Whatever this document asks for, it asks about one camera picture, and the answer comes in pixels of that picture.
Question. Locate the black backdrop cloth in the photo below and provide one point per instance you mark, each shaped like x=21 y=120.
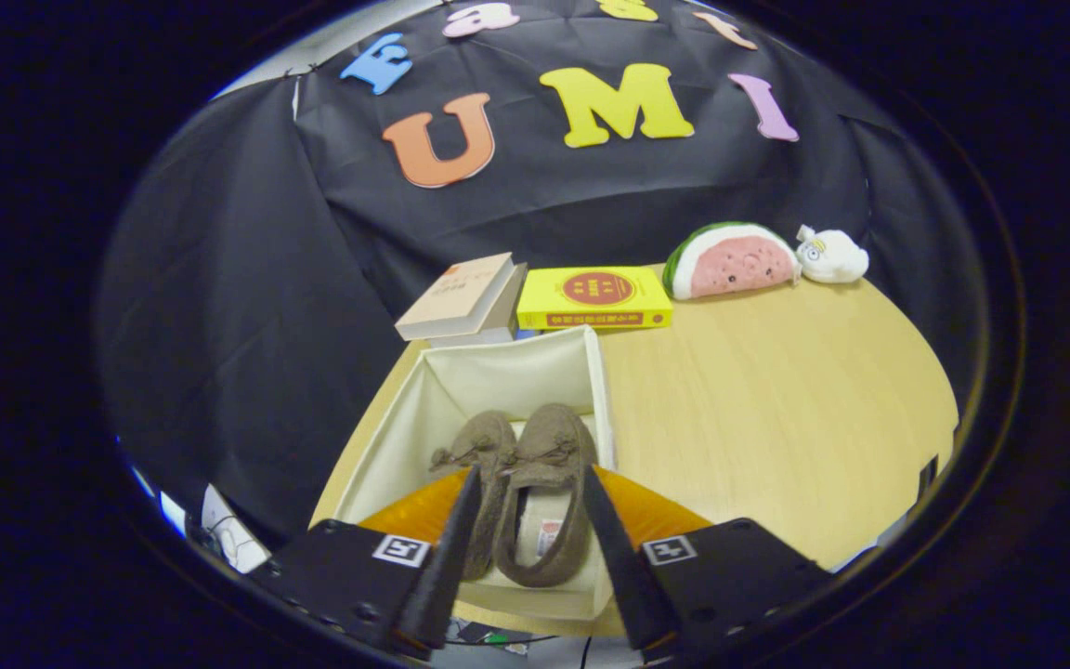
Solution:
x=238 y=307

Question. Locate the cream fabric storage box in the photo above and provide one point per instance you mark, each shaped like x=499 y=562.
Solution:
x=498 y=376

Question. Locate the grey book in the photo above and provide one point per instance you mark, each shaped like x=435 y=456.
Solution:
x=502 y=325

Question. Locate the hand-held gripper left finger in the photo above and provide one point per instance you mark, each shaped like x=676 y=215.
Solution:
x=442 y=576

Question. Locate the watermelon slice plush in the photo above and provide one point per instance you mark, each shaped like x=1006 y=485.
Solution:
x=730 y=265

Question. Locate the small black bracket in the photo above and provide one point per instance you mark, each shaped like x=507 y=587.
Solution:
x=927 y=478

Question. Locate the white paper sheet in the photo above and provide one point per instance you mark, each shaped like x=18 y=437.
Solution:
x=228 y=534

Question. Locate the white plush toy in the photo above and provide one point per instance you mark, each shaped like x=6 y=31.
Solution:
x=834 y=258

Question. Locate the brown fuzzy shoe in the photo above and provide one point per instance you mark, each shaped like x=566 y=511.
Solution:
x=554 y=437
x=484 y=437

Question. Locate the yellow book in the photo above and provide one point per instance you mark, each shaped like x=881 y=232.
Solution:
x=595 y=297

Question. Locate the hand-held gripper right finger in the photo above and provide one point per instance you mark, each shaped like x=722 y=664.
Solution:
x=623 y=576

